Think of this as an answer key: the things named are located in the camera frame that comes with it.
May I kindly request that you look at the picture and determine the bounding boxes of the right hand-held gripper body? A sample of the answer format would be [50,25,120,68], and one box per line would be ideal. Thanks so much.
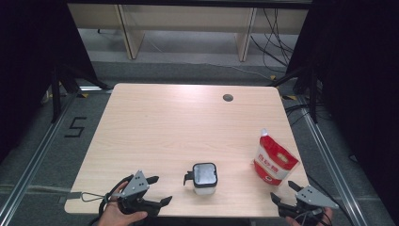
[277,185,340,226]

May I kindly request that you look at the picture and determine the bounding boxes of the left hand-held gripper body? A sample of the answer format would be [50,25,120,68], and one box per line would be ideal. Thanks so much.
[117,169,162,218]

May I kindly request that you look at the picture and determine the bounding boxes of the red and white spout pouch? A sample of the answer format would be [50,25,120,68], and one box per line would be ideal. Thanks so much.
[252,127,301,187]

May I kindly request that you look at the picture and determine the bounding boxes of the glass jar with black lid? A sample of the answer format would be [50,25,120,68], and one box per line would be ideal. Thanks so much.
[183,161,218,197]

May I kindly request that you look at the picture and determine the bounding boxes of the person's right hand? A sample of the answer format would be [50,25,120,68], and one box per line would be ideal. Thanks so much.
[285,206,334,226]

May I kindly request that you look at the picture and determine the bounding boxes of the person's left hand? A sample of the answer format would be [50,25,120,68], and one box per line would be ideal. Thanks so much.
[97,182,149,226]

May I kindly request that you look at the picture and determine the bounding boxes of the black metal stand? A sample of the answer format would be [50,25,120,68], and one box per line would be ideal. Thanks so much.
[51,61,111,124]
[268,66,320,124]

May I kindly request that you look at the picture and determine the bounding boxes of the black curtain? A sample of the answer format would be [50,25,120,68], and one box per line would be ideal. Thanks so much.
[0,0,100,164]
[286,0,399,218]

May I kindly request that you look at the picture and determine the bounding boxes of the light wooden shelf unit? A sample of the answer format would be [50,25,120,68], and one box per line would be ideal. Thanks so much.
[67,3,311,62]

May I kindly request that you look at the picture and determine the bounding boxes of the thin black floor cable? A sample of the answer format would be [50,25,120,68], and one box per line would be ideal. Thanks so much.
[306,173,356,226]

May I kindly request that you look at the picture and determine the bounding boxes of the aluminium floor rail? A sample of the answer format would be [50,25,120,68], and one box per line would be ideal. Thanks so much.
[0,89,80,222]
[296,95,366,226]

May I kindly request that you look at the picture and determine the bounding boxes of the metal wire loop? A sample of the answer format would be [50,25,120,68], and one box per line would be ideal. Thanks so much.
[80,191,106,202]

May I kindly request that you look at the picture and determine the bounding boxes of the black floor cables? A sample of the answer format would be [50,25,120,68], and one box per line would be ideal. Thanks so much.
[283,103,315,127]

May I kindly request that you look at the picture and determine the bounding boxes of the bundle of black cables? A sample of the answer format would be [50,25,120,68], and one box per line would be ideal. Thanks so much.
[249,8,299,75]

